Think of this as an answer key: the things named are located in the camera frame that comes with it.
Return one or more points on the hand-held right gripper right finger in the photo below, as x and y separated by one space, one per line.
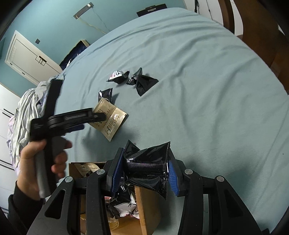
172 178

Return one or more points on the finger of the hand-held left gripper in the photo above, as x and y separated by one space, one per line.
75 129
76 115

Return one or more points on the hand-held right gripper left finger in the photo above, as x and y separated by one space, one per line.
116 172

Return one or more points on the beige snack packet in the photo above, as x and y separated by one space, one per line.
87 168
114 124
103 108

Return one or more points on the glossy black snack packet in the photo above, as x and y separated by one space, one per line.
146 168

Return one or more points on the black white snack packet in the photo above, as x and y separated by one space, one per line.
126 206
116 76

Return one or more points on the brown cardboard box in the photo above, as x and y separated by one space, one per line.
149 212

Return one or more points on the person's left forearm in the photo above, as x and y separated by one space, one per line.
20 214

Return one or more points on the person's left hand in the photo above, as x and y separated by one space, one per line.
26 165

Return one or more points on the crumpled grey bedsheet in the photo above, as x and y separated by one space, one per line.
27 113

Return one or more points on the small black snack packet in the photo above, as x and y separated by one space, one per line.
105 95

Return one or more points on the white wardrobe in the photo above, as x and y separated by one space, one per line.
5 135

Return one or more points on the white door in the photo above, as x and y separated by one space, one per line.
27 56

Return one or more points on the dark bag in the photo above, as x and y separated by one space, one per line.
74 54

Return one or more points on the black flat item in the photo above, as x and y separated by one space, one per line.
151 10

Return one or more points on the brown wooden furniture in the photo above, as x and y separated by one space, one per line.
259 34

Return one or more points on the metal wall bracket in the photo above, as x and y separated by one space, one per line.
83 10

